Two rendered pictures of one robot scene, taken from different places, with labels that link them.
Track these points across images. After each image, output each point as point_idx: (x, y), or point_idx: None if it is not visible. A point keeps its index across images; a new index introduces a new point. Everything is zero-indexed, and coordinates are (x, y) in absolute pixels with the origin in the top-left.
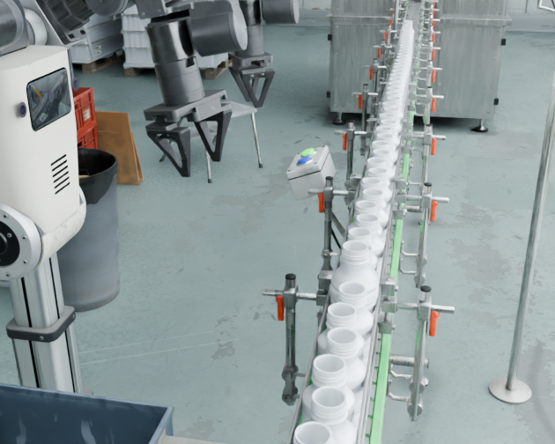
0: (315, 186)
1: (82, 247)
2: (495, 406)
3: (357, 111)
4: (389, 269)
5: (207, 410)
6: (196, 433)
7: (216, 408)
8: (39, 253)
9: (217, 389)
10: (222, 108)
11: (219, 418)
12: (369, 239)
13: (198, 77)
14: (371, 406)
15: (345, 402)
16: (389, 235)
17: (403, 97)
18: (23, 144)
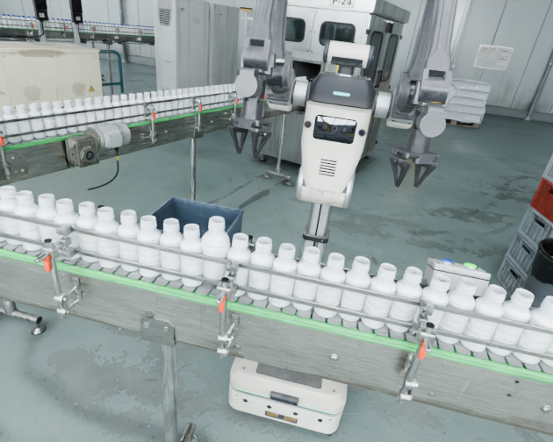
0: (428, 278)
1: (539, 307)
2: None
3: None
4: (336, 324)
5: (453, 424)
6: (426, 417)
7: (457, 430)
8: (298, 191)
9: (478, 431)
10: (251, 128)
11: (448, 432)
12: (259, 245)
13: (248, 108)
14: (174, 286)
15: (100, 213)
16: (360, 312)
17: None
18: (305, 139)
